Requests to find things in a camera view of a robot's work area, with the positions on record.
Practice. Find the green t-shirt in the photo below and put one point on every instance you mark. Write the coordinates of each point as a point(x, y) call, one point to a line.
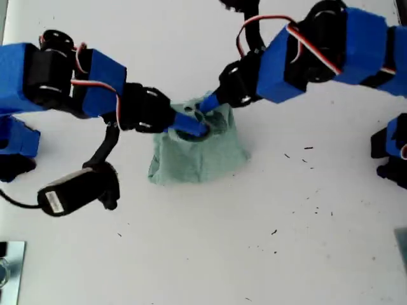
point(190, 162)

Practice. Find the black clamp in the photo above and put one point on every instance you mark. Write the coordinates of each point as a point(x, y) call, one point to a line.
point(2, 249)

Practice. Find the wide steel plate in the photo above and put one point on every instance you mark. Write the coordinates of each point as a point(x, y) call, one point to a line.
point(14, 273)

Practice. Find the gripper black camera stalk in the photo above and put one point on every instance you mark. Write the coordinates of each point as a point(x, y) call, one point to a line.
point(106, 146)
point(254, 35)

